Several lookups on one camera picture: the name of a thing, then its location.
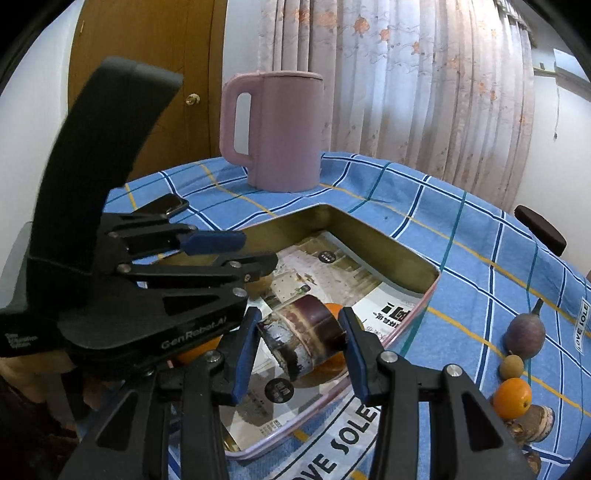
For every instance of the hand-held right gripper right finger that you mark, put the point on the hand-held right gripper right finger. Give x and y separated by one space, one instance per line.
354 360

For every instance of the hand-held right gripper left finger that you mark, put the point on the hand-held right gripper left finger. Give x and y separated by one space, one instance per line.
247 355

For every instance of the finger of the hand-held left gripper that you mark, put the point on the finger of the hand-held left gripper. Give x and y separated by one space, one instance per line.
217 270
214 242

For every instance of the rectangular metal tin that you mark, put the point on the rectangular metal tin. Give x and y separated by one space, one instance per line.
369 240

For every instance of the orange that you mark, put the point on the orange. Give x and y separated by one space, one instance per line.
512 398
330 363

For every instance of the small yellow-brown fruit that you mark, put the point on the small yellow-brown fruit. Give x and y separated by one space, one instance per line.
260 285

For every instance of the black smartphone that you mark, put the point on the black smartphone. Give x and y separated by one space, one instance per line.
167 205

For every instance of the printed paper leaflet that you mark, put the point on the printed paper leaflet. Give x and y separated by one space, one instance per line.
392 309

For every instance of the pink electric kettle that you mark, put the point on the pink electric kettle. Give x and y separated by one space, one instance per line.
281 134

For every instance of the brass door knob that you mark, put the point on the brass door knob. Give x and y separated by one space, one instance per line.
191 98

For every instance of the brown longan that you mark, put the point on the brown longan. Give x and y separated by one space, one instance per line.
511 364

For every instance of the wooden door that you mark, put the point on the wooden door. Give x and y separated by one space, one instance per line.
138 37

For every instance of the blue plaid tablecloth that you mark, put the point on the blue plaid tablecloth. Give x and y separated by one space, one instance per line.
461 240

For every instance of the purple passion fruit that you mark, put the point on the purple passion fruit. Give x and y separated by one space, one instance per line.
524 334

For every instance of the dark brown chair back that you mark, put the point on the dark brown chair back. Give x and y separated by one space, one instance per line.
540 228

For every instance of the floral sheer curtain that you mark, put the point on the floral sheer curtain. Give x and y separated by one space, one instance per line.
406 83

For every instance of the white wall box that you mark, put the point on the white wall box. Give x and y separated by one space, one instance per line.
565 69

